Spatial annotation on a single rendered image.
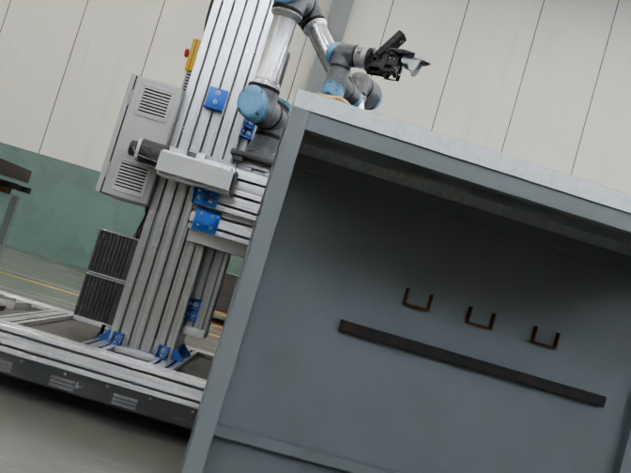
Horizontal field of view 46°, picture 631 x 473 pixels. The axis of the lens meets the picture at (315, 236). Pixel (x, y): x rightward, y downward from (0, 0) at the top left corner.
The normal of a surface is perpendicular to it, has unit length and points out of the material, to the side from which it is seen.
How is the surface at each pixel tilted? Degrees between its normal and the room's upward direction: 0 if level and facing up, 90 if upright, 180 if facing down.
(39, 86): 90
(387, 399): 90
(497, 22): 90
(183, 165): 90
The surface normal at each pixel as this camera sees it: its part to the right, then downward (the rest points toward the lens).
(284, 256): 0.11, -0.04
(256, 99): -0.44, -0.05
